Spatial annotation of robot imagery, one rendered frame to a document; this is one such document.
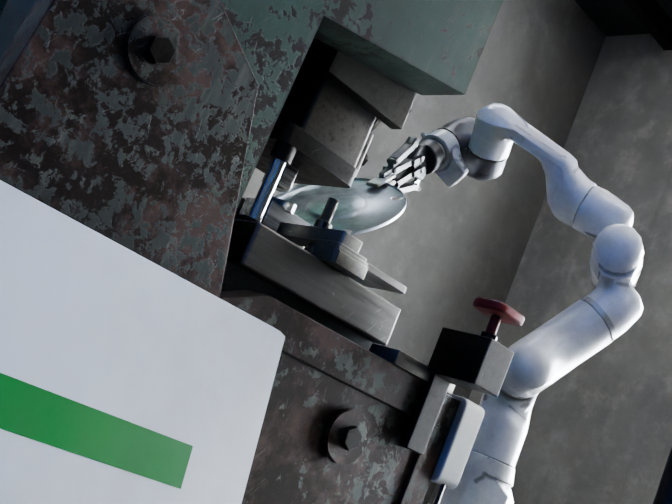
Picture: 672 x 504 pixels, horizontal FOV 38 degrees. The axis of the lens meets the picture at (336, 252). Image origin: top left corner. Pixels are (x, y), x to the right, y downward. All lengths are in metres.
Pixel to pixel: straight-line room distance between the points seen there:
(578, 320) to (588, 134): 5.57
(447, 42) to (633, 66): 6.24
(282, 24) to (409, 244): 5.19
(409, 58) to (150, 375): 0.63
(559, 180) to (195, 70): 1.21
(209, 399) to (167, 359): 0.08
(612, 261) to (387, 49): 0.84
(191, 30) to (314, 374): 0.48
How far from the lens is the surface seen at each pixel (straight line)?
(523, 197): 7.29
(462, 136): 2.29
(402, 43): 1.45
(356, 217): 1.95
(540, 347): 1.98
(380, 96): 1.55
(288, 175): 1.53
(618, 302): 2.09
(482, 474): 2.00
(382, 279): 1.62
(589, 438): 6.52
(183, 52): 1.13
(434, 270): 6.65
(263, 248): 1.26
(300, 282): 1.30
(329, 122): 1.51
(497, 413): 2.03
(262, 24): 1.29
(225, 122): 1.17
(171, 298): 1.12
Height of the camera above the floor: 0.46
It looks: 11 degrees up
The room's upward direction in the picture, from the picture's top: 23 degrees clockwise
